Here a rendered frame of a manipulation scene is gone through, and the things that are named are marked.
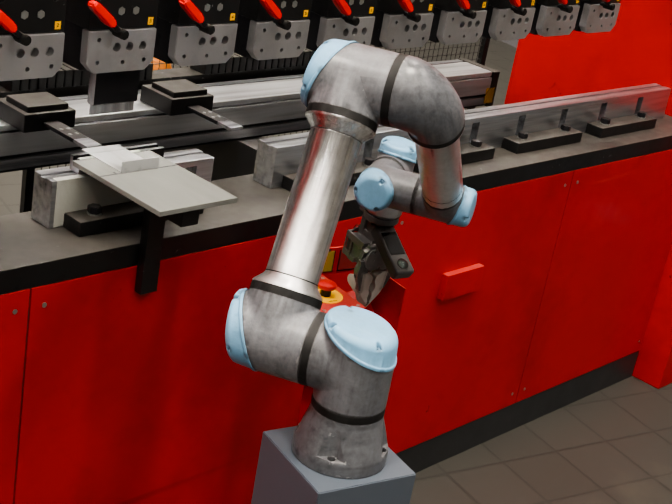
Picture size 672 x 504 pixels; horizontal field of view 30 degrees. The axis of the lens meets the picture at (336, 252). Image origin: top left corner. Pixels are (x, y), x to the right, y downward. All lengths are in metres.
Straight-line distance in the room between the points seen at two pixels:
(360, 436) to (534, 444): 1.87
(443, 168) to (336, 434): 0.50
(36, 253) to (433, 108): 0.78
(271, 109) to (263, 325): 1.21
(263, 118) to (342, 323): 1.22
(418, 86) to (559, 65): 2.39
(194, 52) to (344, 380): 0.83
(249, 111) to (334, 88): 1.05
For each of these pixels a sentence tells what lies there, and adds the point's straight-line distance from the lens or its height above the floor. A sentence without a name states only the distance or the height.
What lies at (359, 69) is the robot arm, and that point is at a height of 1.34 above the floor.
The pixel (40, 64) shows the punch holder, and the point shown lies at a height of 1.20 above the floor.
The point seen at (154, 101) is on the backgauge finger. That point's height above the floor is 1.00.
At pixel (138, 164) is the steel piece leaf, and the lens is 2.36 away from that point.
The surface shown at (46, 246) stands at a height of 0.87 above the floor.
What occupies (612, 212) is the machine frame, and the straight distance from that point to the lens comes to 3.73.
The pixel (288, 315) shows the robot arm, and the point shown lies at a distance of 1.90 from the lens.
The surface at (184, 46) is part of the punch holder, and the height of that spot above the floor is 1.21.
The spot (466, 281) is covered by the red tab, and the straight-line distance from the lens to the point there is 3.20.
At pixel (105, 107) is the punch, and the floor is 1.09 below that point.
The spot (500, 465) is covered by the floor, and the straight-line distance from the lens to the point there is 3.61.
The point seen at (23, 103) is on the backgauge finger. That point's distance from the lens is 2.57.
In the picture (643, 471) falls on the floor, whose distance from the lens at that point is 3.79.
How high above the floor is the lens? 1.81
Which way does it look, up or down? 22 degrees down
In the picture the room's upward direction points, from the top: 10 degrees clockwise
